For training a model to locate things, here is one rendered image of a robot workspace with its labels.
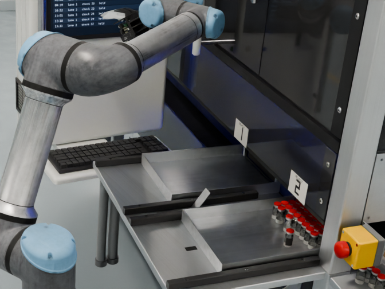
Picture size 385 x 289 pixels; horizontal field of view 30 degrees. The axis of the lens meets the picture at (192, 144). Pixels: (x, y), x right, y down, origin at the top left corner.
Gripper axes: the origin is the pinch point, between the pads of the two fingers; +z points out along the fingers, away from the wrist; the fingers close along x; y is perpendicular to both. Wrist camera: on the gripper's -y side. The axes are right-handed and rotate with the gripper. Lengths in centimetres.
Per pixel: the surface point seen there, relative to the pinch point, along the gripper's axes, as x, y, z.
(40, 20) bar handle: -14.5, 9.7, 14.4
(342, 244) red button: 65, 33, -62
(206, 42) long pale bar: 14.0, -19.5, -15.9
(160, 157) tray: 38.6, 3.9, 2.2
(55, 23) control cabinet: -12.3, 1.4, 17.8
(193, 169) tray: 46.0, 1.6, -5.6
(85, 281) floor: 84, -21, 99
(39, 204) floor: 54, -58, 148
